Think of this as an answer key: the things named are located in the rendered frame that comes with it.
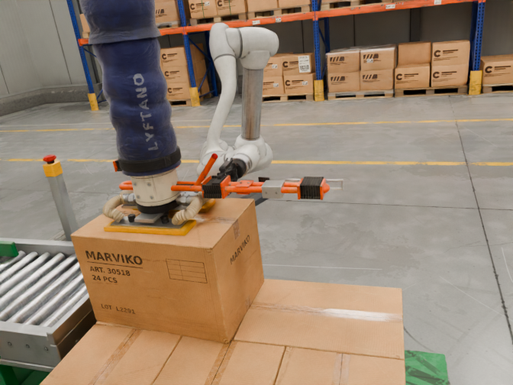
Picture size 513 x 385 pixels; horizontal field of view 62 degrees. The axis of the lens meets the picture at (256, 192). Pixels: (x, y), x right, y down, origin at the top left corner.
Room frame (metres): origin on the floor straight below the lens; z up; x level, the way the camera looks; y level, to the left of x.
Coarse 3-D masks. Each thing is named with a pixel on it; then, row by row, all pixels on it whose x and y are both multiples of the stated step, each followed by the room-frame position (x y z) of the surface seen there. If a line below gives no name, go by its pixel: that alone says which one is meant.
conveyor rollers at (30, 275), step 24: (0, 264) 2.05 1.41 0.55; (24, 264) 2.06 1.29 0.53; (48, 264) 2.00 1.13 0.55; (72, 264) 2.01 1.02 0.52; (0, 288) 1.81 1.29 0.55; (24, 288) 1.82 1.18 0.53; (48, 288) 1.76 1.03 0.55; (72, 288) 1.75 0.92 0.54; (0, 312) 1.60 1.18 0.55; (24, 312) 1.59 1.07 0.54; (48, 312) 1.59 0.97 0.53
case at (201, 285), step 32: (96, 224) 1.54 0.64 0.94; (224, 224) 1.41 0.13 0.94; (256, 224) 1.60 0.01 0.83; (96, 256) 1.43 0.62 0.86; (128, 256) 1.38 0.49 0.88; (160, 256) 1.32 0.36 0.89; (192, 256) 1.27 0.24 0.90; (224, 256) 1.31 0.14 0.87; (256, 256) 1.56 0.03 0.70; (96, 288) 1.45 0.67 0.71; (128, 288) 1.39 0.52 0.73; (160, 288) 1.33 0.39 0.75; (192, 288) 1.28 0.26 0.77; (224, 288) 1.28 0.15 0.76; (256, 288) 1.53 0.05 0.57; (128, 320) 1.41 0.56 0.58; (160, 320) 1.35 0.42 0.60; (192, 320) 1.29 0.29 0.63; (224, 320) 1.24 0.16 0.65
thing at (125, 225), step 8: (128, 216) 1.47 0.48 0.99; (168, 216) 1.43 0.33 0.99; (112, 224) 1.47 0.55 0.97; (120, 224) 1.46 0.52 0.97; (128, 224) 1.45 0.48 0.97; (136, 224) 1.45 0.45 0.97; (144, 224) 1.44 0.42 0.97; (152, 224) 1.43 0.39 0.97; (160, 224) 1.42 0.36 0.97; (168, 224) 1.41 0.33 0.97; (184, 224) 1.41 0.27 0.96; (192, 224) 1.41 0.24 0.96; (128, 232) 1.43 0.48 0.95; (136, 232) 1.42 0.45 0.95; (144, 232) 1.40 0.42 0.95; (152, 232) 1.39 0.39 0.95; (160, 232) 1.38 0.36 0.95; (168, 232) 1.37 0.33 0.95; (176, 232) 1.36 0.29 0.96; (184, 232) 1.35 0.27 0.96
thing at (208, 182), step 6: (204, 180) 1.46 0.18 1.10; (210, 180) 1.48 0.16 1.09; (228, 180) 1.46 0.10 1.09; (204, 186) 1.42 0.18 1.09; (210, 186) 1.41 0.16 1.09; (216, 186) 1.41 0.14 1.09; (222, 186) 1.41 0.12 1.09; (204, 192) 1.43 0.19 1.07; (210, 192) 1.42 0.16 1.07; (216, 192) 1.42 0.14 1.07; (222, 192) 1.41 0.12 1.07; (228, 192) 1.45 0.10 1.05; (204, 198) 1.43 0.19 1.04; (210, 198) 1.42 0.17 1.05; (216, 198) 1.41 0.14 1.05; (222, 198) 1.41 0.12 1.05
